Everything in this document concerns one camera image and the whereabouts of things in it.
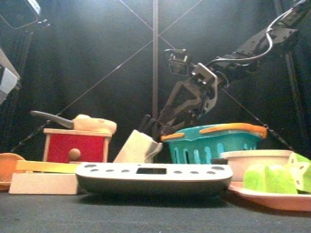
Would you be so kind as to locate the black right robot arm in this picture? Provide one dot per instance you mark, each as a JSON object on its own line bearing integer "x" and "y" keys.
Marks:
{"x": 260, "y": 45}

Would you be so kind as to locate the beige toy knife block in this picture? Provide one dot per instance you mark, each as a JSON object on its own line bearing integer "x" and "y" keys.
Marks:
{"x": 137, "y": 148}

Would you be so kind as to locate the white digital kitchen scale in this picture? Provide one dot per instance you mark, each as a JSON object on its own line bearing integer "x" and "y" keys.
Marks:
{"x": 154, "y": 180}

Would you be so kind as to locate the white toy bowl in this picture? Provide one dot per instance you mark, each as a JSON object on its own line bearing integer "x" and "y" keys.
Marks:
{"x": 252, "y": 160}

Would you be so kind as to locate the red wooden toy coffee grinder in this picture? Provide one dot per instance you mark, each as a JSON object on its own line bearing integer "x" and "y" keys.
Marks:
{"x": 77, "y": 142}

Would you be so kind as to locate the green apple slice toy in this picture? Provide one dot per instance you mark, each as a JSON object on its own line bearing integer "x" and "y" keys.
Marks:
{"x": 281, "y": 180}
{"x": 254, "y": 179}

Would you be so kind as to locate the apple slice toy with seeds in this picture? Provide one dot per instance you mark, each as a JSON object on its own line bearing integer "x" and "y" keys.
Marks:
{"x": 304, "y": 177}
{"x": 300, "y": 157}

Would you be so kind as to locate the pink toy plate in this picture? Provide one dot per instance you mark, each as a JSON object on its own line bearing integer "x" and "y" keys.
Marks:
{"x": 280, "y": 200}

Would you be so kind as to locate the orange toy cup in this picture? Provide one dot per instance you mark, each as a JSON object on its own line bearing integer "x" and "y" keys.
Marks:
{"x": 9, "y": 170}

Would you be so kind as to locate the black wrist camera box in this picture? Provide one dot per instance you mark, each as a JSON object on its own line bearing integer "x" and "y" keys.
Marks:
{"x": 180, "y": 63}

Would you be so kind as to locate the vertical metal frame pole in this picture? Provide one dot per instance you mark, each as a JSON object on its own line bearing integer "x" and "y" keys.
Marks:
{"x": 156, "y": 60}

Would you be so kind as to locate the dark slanted frame pole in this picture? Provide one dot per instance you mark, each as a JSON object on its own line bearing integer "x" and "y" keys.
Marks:
{"x": 294, "y": 91}

